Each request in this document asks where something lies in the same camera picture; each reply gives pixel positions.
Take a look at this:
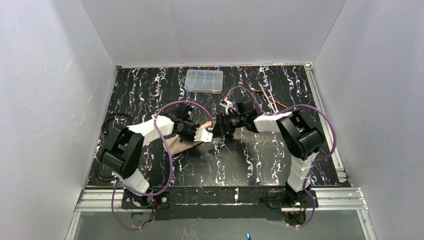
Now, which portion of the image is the beige cloth napkin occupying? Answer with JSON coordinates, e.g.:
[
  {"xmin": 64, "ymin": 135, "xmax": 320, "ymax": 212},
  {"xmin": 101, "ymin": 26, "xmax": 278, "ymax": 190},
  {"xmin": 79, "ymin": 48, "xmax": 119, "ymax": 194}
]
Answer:
[{"xmin": 163, "ymin": 121, "xmax": 214, "ymax": 155}]

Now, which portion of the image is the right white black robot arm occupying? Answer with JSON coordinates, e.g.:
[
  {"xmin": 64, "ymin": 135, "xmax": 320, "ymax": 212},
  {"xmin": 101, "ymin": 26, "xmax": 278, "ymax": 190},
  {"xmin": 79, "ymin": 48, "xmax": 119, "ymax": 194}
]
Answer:
[{"xmin": 212, "ymin": 99, "xmax": 325, "ymax": 193}]

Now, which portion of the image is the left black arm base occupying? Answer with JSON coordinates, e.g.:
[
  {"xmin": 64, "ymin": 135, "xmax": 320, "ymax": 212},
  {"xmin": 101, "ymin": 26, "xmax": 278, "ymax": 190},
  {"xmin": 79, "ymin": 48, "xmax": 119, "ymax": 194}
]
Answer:
[{"xmin": 121, "ymin": 191, "xmax": 171, "ymax": 210}]

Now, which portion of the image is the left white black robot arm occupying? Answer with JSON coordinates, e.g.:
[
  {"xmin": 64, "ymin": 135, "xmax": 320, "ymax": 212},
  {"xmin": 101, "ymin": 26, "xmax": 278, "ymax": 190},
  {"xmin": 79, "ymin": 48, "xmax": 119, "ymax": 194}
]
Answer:
[{"xmin": 98, "ymin": 100, "xmax": 213, "ymax": 197}]

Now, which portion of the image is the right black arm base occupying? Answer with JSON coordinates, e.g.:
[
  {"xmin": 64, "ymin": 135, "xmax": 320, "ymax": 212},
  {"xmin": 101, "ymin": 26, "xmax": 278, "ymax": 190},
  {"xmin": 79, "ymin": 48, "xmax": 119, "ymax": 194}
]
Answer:
[{"xmin": 260, "ymin": 188, "xmax": 319, "ymax": 211}]

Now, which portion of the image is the clear plastic screw box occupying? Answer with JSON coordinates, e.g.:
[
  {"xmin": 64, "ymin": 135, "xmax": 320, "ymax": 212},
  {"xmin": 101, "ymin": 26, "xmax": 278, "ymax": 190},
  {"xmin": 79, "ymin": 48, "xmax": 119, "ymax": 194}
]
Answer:
[{"xmin": 184, "ymin": 69, "xmax": 224, "ymax": 94}]

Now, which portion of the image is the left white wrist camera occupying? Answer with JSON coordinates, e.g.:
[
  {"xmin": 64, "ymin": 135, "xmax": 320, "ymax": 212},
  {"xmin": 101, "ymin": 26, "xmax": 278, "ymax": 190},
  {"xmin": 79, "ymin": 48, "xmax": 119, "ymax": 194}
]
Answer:
[{"xmin": 193, "ymin": 127, "xmax": 213, "ymax": 143}]

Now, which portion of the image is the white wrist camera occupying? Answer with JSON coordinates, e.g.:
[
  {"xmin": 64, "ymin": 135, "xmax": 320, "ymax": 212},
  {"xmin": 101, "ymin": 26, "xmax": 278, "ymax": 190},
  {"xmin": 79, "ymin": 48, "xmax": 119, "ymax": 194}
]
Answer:
[
  {"xmin": 219, "ymin": 96, "xmax": 234, "ymax": 115},
  {"xmin": 193, "ymin": 127, "xmax": 213, "ymax": 143}
]

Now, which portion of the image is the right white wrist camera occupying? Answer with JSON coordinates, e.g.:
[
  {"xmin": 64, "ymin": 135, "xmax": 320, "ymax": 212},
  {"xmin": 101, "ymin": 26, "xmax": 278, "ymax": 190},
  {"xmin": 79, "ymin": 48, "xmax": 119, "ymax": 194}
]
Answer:
[{"xmin": 219, "ymin": 96, "xmax": 234, "ymax": 115}]

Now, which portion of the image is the aluminium frame rail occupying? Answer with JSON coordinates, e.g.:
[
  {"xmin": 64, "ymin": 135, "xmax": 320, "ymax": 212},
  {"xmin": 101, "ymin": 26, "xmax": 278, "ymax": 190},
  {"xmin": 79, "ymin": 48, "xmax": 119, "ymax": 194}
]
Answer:
[{"xmin": 74, "ymin": 187, "xmax": 369, "ymax": 212}]

